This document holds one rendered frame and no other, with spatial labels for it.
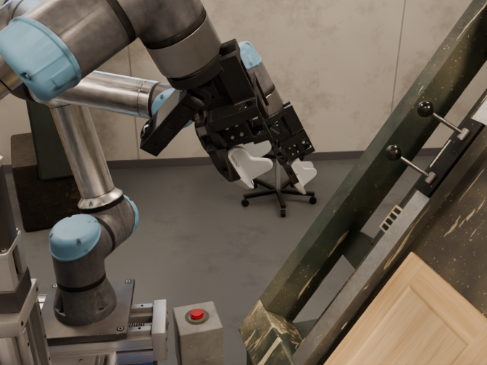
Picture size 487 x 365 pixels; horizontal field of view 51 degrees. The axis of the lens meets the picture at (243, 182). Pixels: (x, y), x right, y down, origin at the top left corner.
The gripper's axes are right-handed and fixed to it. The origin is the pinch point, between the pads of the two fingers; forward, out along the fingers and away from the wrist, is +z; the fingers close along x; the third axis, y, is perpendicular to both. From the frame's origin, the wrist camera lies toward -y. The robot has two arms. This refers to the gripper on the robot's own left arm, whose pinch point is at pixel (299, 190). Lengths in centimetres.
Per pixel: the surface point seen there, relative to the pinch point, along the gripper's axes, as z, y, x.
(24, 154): 4, -172, 251
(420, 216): 18.3, 21.8, -3.9
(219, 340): 33, -39, 5
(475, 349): 28.0, 16.0, -34.8
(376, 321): 31.6, 1.7, -14.3
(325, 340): 35.9, -11.8, -8.2
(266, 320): 37.8, -26.3, 10.5
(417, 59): 121, 137, 352
